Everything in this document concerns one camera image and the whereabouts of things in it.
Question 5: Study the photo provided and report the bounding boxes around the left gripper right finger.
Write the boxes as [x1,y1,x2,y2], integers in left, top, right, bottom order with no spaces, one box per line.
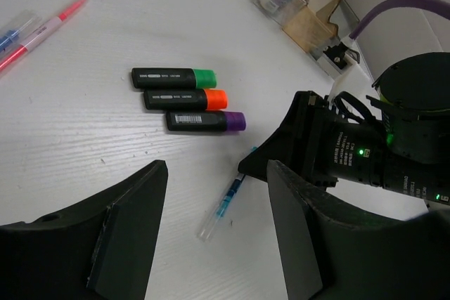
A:
[267,161,449,299]

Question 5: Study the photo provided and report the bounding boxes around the compartmented organizer tray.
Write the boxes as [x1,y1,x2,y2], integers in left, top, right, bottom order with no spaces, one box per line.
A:
[254,0,361,68]

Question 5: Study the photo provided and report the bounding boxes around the green cap highlighter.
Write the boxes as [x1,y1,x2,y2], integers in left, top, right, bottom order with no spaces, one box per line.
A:
[131,67,217,89]

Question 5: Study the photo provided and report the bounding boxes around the teal gel pen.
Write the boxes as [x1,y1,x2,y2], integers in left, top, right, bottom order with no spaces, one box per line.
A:
[197,145,258,243]

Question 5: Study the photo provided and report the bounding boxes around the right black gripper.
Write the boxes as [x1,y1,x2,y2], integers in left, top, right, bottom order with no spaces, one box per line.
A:
[238,91,449,205]

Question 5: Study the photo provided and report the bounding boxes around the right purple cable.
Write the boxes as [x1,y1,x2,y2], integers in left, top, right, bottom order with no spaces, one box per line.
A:
[349,0,450,39]

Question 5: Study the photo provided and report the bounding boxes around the purple cap highlighter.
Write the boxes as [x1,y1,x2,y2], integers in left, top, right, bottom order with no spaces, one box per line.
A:
[165,110,247,132]

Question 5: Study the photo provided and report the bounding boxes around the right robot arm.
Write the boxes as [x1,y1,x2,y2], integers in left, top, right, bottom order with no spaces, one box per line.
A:
[238,52,449,205]

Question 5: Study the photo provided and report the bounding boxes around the orange cap highlighter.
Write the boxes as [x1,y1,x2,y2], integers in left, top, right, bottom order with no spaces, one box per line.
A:
[143,89,228,111]

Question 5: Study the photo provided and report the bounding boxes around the dark blue gel pen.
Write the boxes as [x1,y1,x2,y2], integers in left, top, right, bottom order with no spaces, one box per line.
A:
[1,10,41,58]

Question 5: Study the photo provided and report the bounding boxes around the pink double ended highlighter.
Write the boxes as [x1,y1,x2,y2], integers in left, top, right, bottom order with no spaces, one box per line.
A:
[1,0,88,72]

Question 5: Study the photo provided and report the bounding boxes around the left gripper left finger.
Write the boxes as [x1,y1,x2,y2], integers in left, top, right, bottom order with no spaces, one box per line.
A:
[1,160,168,299]

